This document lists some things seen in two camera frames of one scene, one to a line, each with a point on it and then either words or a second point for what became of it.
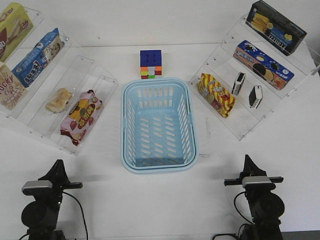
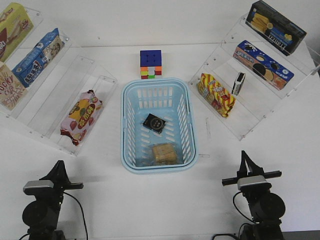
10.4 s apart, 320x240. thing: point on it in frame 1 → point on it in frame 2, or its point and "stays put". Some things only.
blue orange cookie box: x=265 y=66 stays put
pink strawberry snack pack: x=81 y=116 stays put
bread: x=57 y=104 → x=165 y=154
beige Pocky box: x=12 y=90 stays put
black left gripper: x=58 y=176 stays put
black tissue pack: x=255 y=96 → x=154 y=123
